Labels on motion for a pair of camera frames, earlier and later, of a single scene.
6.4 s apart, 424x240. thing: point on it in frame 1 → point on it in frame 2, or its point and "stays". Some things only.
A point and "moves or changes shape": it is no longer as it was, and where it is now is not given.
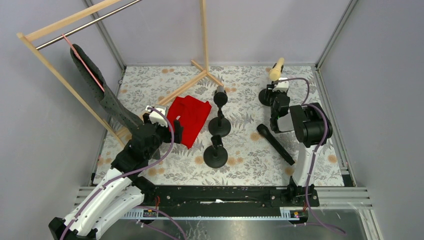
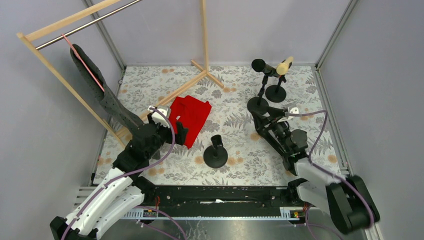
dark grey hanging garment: (93, 76) stays
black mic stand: (219, 126) → (257, 105)
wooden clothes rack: (25, 35) stays
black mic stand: (265, 95) moves or changes shape
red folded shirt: (192, 113) stays
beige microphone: (274, 73) → (282, 68)
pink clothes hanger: (65, 37) stays
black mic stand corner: (215, 156) stays
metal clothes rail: (86, 25) stays
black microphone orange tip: (220, 97) → (259, 65)
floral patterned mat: (224, 125) stays
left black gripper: (168, 133) stays
